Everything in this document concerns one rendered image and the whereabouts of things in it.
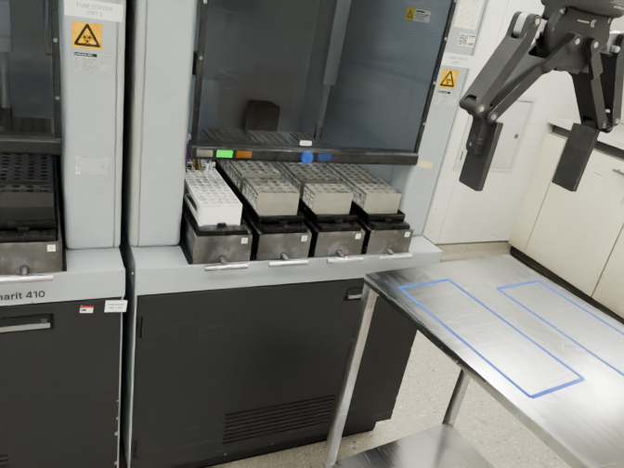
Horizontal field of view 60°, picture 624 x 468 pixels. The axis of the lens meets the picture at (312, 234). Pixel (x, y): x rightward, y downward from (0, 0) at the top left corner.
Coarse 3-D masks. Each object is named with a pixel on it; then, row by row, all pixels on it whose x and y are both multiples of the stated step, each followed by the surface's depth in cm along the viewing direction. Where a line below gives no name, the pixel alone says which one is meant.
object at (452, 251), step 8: (496, 240) 342; (504, 240) 345; (440, 248) 324; (448, 248) 327; (456, 248) 330; (464, 248) 333; (472, 248) 336; (480, 248) 339; (488, 248) 342; (496, 248) 345; (504, 248) 348; (448, 256) 329; (456, 256) 332; (464, 256) 334; (472, 256) 337; (480, 256) 339
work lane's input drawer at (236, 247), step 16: (192, 224) 125; (224, 224) 124; (240, 224) 127; (192, 240) 121; (208, 240) 121; (224, 240) 122; (240, 240) 124; (208, 256) 123; (224, 256) 124; (240, 256) 126
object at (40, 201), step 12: (0, 192) 106; (12, 192) 107; (24, 192) 108; (36, 192) 108; (48, 192) 109; (0, 204) 107; (12, 204) 108; (24, 204) 109; (36, 204) 110; (48, 204) 110; (0, 216) 108; (12, 216) 109; (24, 216) 110; (36, 216) 111; (48, 216) 112
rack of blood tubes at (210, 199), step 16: (192, 176) 136; (208, 176) 139; (192, 192) 127; (208, 192) 128; (224, 192) 130; (192, 208) 127; (208, 208) 121; (224, 208) 123; (240, 208) 125; (208, 224) 123
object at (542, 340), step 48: (384, 288) 109; (432, 288) 113; (480, 288) 117; (528, 288) 121; (432, 336) 97; (480, 336) 99; (528, 336) 102; (576, 336) 105; (480, 384) 88; (528, 384) 88; (576, 384) 90; (336, 432) 130; (432, 432) 151; (576, 432) 79
